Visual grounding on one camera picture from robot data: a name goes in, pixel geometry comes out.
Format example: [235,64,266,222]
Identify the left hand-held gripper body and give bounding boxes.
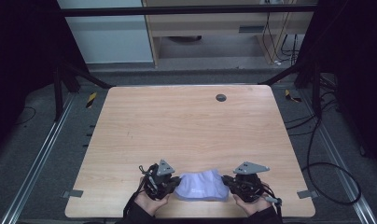
[139,159,176,201]

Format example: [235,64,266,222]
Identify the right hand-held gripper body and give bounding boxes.
[231,161,271,203]

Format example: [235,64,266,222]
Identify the light purple sock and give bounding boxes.
[173,186,230,203]
[176,168,229,198]

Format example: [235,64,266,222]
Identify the person's right hand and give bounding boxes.
[232,182,272,217]

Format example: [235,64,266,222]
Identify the person's left hand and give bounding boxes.
[133,176,172,217]

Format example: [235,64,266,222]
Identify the grey tape tab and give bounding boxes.
[296,189,319,200]
[61,189,85,200]

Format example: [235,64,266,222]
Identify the yellow black striped tape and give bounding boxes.
[85,91,98,109]
[284,89,303,104]

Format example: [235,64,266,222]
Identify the black metal stand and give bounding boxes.
[258,60,323,119]
[53,61,115,123]

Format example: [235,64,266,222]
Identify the white cabinet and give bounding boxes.
[56,0,155,65]

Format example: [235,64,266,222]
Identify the dark curtain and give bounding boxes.
[0,0,89,157]
[297,0,377,175]

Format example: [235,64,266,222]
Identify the thin black left gripper cable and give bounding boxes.
[122,164,157,218]

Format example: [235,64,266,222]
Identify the grey cable plug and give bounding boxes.
[262,194,284,206]

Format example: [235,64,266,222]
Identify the black floor cables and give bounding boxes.
[284,74,342,138]

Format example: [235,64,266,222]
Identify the aluminium floor rail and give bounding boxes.
[298,89,377,224]
[0,92,77,224]

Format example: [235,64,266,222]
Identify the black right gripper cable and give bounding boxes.
[278,161,362,224]

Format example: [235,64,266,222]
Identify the hanging cables under desk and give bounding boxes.
[261,11,300,67]

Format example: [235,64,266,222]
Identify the thin black floor cable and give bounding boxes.
[14,105,37,127]

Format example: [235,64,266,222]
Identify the black horizontal frame bar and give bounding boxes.
[59,4,319,17]

